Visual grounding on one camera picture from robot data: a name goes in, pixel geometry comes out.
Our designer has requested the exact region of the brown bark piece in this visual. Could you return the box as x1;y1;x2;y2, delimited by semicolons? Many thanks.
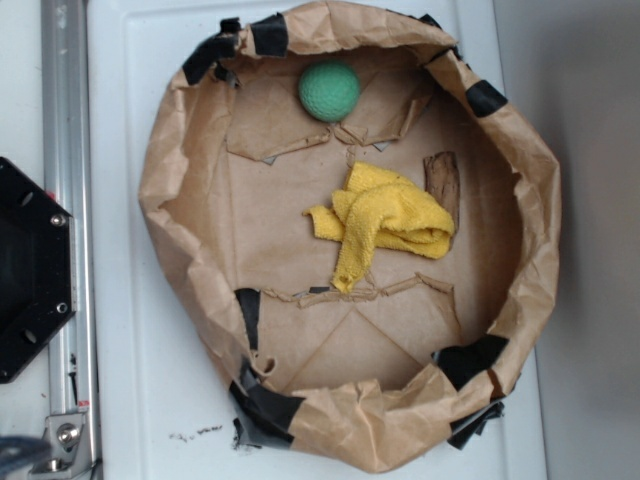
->
423;151;460;230

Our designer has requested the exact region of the black hexagonal base plate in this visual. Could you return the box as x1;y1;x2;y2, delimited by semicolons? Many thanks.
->
1;157;75;384

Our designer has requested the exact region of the yellow microfiber cloth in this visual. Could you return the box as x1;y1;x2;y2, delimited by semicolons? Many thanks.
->
303;161;456;293

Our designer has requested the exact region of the brown paper bag tray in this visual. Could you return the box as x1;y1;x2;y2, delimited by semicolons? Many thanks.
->
139;1;561;473

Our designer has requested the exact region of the green foam ball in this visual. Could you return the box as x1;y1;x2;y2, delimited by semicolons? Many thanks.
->
298;61;360;123

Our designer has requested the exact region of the metal corner bracket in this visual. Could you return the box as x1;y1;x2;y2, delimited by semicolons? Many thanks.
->
28;413;93;479

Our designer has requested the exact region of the aluminium extrusion rail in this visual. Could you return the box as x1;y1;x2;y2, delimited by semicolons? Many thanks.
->
41;1;103;479

